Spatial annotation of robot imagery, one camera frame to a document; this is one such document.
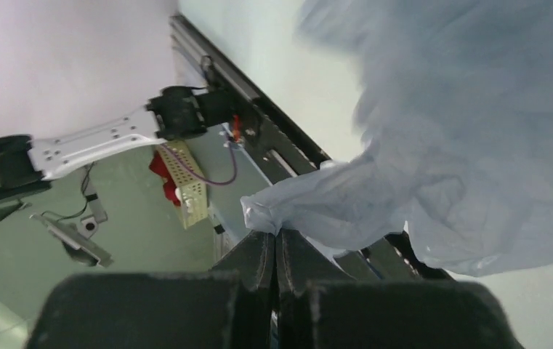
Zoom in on light blue plastic trash bag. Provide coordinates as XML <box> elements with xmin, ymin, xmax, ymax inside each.
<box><xmin>241</xmin><ymin>1</ymin><xmax>553</xmax><ymax>276</ymax></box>

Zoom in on yellow perforated box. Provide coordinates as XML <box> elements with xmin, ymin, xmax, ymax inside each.
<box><xmin>154</xmin><ymin>141</ymin><xmax>209</xmax><ymax>229</ymax></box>

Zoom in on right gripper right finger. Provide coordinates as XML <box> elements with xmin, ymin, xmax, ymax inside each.
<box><xmin>275</xmin><ymin>230</ymin><xmax>520</xmax><ymax>348</ymax></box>

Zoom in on grey metal bracket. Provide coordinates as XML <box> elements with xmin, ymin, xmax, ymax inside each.
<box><xmin>30</xmin><ymin>211</ymin><xmax>113</xmax><ymax>268</ymax></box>

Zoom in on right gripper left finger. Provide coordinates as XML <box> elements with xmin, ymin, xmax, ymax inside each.
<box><xmin>26</xmin><ymin>232</ymin><xmax>275</xmax><ymax>349</ymax></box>

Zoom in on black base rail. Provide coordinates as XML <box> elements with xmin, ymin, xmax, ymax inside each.
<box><xmin>170</xmin><ymin>15</ymin><xmax>450</xmax><ymax>281</ymax></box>

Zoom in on red object under table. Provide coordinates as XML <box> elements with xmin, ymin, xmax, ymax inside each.
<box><xmin>149</xmin><ymin>151</ymin><xmax>181</xmax><ymax>207</ymax></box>

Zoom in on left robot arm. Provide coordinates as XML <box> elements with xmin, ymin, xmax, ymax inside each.
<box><xmin>0</xmin><ymin>87</ymin><xmax>234</xmax><ymax>202</ymax></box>

